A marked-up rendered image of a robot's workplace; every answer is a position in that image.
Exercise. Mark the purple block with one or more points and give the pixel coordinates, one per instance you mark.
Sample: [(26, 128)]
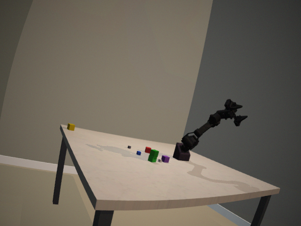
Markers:
[(165, 158)]

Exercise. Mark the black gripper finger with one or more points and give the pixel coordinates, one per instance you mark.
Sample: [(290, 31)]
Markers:
[(234, 106), (241, 118)]

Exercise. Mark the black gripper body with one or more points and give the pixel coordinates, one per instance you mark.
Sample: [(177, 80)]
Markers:
[(227, 113)]

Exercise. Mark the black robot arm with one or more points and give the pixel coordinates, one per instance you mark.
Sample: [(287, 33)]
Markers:
[(189, 142)]

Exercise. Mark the red block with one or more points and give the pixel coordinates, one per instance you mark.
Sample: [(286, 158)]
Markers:
[(148, 149)]

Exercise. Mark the small yellow block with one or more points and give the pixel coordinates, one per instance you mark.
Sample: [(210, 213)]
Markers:
[(71, 127)]

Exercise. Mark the green block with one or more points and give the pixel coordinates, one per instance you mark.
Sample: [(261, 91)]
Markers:
[(152, 159), (154, 153)]

